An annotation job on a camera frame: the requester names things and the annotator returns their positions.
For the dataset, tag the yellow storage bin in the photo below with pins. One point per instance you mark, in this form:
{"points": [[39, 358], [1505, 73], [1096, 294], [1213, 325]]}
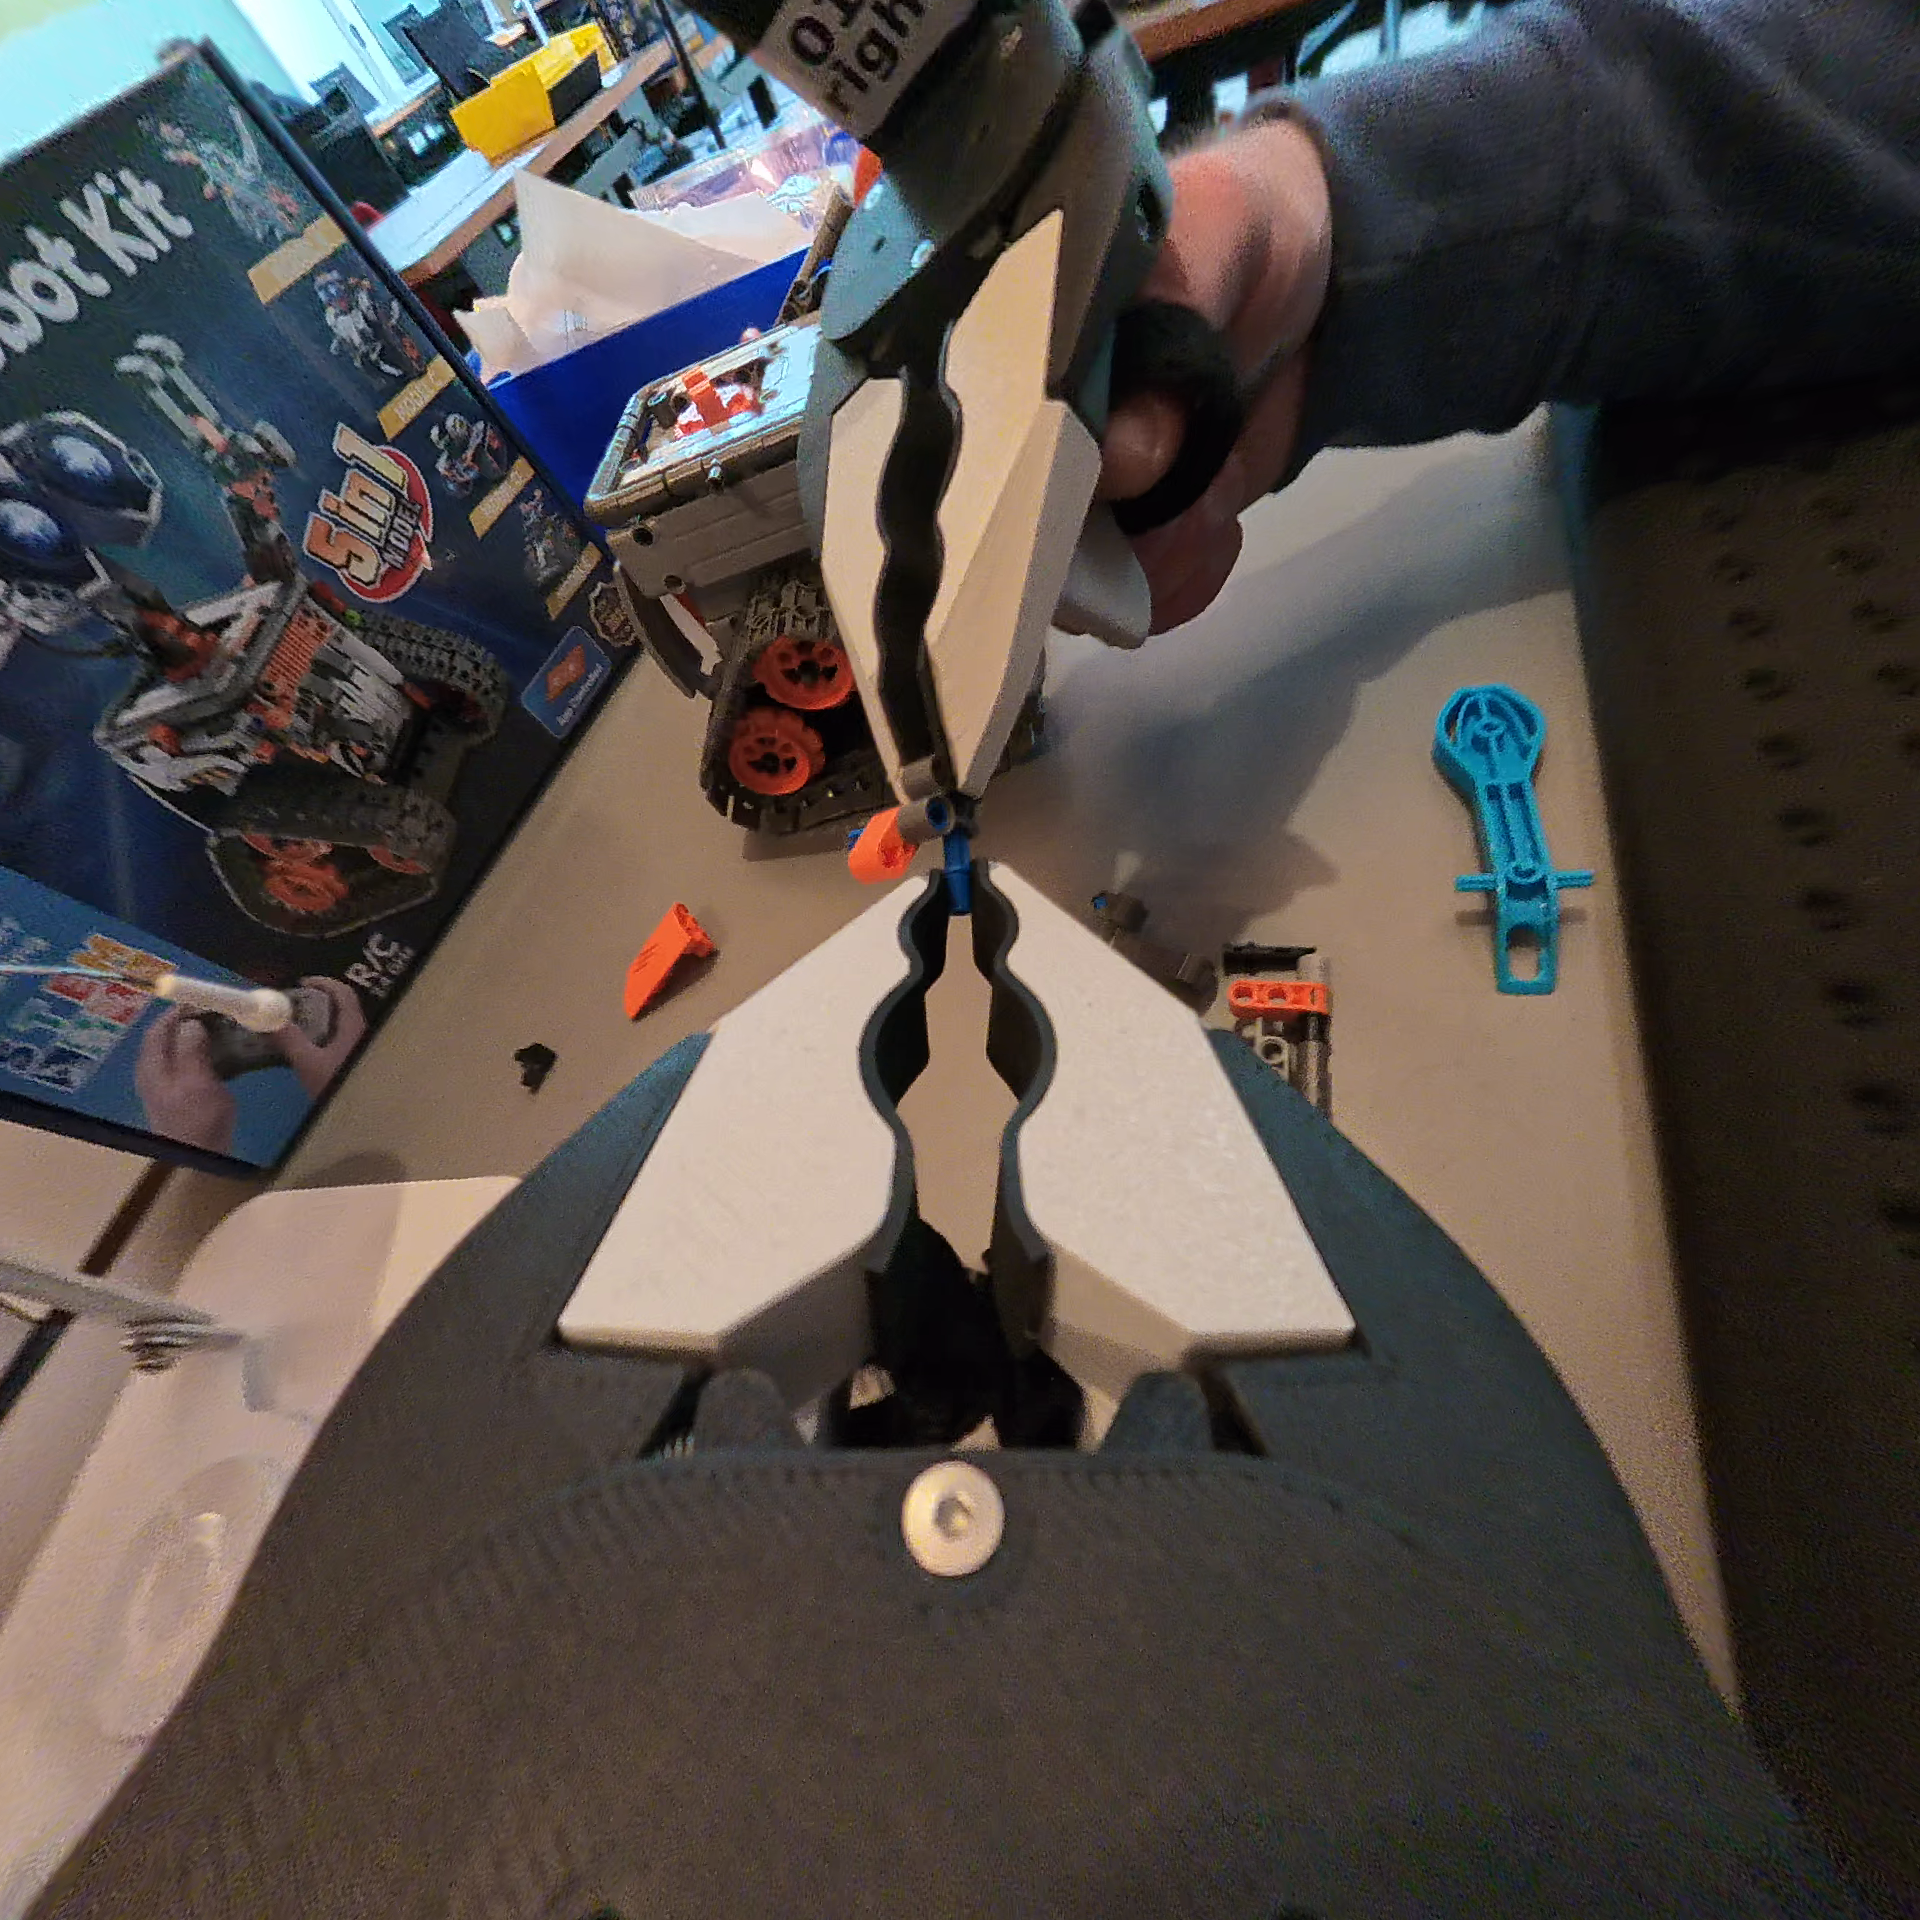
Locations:
{"points": [[517, 98]]}

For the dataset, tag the person's right hand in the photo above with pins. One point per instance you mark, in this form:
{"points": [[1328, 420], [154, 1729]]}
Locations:
{"points": [[1260, 241]]}

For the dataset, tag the black long pin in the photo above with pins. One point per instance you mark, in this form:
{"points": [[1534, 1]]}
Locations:
{"points": [[1266, 956]]}

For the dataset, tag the blue storage bin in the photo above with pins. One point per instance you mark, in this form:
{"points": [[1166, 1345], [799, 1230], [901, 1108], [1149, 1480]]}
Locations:
{"points": [[630, 404]]}

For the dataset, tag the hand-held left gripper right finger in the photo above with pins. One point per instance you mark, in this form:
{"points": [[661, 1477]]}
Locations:
{"points": [[1185, 1184]]}

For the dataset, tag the white book stand base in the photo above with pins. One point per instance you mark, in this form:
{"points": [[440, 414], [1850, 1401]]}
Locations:
{"points": [[225, 1276]]}

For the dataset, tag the black dimpled pad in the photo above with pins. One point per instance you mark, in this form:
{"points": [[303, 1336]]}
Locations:
{"points": [[1769, 1049]]}

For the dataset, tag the orange connector brick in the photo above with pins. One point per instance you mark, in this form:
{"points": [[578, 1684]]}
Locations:
{"points": [[878, 849]]}

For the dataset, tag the small black connector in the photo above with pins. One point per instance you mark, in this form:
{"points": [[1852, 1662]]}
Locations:
{"points": [[533, 1062]]}

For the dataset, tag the person's right forearm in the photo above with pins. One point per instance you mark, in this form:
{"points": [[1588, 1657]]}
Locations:
{"points": [[1576, 194]]}

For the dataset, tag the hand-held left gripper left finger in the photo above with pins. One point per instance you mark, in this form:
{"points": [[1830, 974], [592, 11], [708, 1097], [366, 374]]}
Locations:
{"points": [[735, 1184]]}

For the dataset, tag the blue connector pin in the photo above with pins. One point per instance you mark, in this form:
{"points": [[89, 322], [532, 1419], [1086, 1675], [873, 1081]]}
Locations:
{"points": [[957, 877]]}

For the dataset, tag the orange wedge panel brick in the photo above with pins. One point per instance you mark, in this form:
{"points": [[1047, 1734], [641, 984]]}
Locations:
{"points": [[661, 966]]}

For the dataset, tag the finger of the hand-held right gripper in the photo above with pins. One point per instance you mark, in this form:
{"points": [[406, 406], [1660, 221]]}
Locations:
{"points": [[858, 539], [1013, 450]]}

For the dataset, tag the partly built toy robot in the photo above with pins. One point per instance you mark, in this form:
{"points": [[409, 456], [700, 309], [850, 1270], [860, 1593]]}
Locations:
{"points": [[704, 509]]}

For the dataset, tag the dark grey connector piece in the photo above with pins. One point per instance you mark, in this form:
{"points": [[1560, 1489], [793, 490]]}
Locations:
{"points": [[1154, 944]]}

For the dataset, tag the grey brick assembly orange beam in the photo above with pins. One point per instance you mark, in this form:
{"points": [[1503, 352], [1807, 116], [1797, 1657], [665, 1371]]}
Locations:
{"points": [[1276, 997]]}

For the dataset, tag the light blue brick separator tool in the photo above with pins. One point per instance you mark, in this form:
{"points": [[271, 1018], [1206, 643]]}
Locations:
{"points": [[1516, 840]]}

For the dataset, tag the blue robot kit box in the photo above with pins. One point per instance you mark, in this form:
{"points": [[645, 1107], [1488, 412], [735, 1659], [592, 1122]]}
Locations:
{"points": [[225, 600]]}

